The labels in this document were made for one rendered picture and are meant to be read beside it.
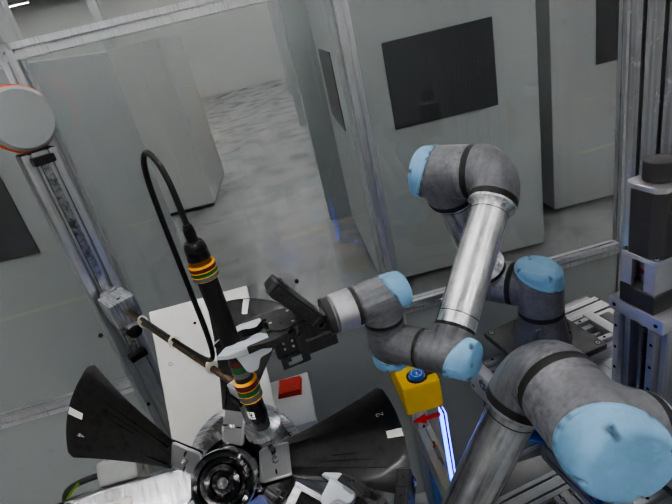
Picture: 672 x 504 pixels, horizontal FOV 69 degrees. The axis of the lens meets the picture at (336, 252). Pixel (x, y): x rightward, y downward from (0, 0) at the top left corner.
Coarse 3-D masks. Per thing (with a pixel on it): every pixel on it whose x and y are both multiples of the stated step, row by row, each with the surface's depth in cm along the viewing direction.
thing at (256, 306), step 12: (240, 300) 106; (252, 300) 104; (264, 300) 102; (240, 312) 105; (252, 312) 103; (264, 312) 101; (216, 336) 108; (216, 348) 108; (264, 360) 97; (228, 372) 103; (228, 396) 102; (228, 408) 101
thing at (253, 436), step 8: (232, 384) 92; (232, 392) 92; (232, 400) 93; (240, 408) 93; (272, 416) 95; (248, 424) 94; (272, 424) 93; (280, 424) 93; (248, 432) 92; (256, 432) 92; (264, 432) 91; (272, 432) 91; (248, 440) 92; (256, 440) 90; (264, 440) 90
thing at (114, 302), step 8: (112, 288) 136; (120, 288) 136; (104, 296) 134; (112, 296) 133; (120, 296) 132; (128, 296) 131; (104, 304) 129; (112, 304) 128; (120, 304) 129; (128, 304) 130; (136, 304) 132; (104, 312) 134; (112, 312) 128; (120, 312) 129; (136, 312) 132; (112, 320) 131; (120, 320) 130; (128, 320) 131; (120, 328) 130
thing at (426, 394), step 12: (396, 372) 130; (408, 372) 129; (396, 384) 133; (408, 384) 125; (420, 384) 124; (432, 384) 125; (408, 396) 125; (420, 396) 126; (432, 396) 126; (408, 408) 126; (420, 408) 127
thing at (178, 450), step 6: (174, 444) 96; (180, 444) 95; (174, 450) 97; (180, 450) 96; (186, 450) 96; (192, 450) 95; (174, 456) 98; (180, 456) 97; (186, 456) 97; (192, 456) 96; (198, 456) 96; (174, 462) 99; (180, 462) 99; (192, 462) 97; (180, 468) 100; (186, 468) 99; (192, 468) 99
